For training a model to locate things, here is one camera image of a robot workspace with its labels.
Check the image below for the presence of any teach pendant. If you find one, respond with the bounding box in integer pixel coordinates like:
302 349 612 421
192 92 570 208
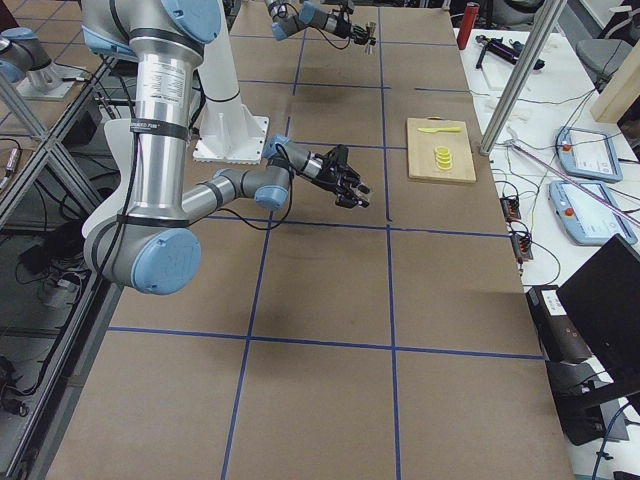
555 126 623 183
548 180 638 246

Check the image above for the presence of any black computer monitor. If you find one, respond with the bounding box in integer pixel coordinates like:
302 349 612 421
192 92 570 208
557 234 639 374

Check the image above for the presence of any wooden cutting board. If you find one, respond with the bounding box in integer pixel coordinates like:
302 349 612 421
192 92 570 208
406 118 476 184

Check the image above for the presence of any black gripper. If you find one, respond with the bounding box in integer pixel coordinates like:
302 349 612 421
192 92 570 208
314 155 371 209
333 15 373 45

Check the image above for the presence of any clear glass cup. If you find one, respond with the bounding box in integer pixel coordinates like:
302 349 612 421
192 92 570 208
356 192 370 208

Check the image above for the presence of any black box on table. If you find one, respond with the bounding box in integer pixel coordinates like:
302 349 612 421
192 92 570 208
526 285 592 365

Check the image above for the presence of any white plastic chair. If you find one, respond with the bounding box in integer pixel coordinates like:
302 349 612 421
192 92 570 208
82 118 133 239

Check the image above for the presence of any far teach pendant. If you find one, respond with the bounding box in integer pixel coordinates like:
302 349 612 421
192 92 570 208
555 126 623 183

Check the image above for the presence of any upper orange connector board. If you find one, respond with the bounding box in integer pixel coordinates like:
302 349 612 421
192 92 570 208
500 196 522 221

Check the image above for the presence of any wooden plank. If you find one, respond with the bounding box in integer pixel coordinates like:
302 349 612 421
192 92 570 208
591 13 639 123

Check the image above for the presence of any near teach pendant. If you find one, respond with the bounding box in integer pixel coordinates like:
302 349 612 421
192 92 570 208
548 180 638 246

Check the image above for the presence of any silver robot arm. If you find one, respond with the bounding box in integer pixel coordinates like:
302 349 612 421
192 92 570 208
265 1 376 47
81 1 369 295

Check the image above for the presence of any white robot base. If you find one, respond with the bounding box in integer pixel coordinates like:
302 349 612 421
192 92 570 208
194 28 269 165

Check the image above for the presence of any black purple tool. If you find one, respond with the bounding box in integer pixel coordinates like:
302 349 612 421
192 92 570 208
475 35 525 69

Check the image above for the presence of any yellow plastic knife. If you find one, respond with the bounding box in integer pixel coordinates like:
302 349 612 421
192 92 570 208
416 126 462 134

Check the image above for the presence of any steel double jigger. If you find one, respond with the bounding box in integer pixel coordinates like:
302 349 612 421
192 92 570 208
364 21 377 55

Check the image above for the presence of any lower orange connector board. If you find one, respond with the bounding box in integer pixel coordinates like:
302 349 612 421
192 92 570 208
510 231 533 263

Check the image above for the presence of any aluminium frame post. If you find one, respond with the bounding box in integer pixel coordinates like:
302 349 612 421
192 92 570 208
479 0 567 156

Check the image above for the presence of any orange connector board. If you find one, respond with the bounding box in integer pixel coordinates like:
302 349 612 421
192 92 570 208
510 231 533 263
500 196 522 221

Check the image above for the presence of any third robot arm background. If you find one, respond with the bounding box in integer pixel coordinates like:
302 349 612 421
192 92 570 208
1 27 87 100

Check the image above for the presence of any grey office chair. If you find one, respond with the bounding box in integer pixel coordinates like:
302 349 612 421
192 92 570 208
574 4 640 91

